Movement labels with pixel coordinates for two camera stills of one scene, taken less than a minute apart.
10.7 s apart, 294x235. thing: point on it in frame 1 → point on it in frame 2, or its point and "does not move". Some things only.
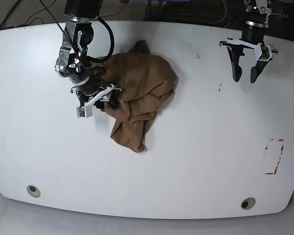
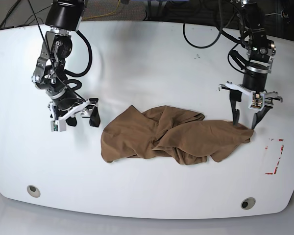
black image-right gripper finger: (234, 53) → (234, 96)
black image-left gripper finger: (99, 104) → (71, 121)
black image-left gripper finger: (114, 103) → (94, 118)
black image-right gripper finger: (256, 70) → (259, 115)
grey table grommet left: (33, 191) does not move
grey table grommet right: (248, 203) does not move
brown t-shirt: (145, 80) → (169, 133)
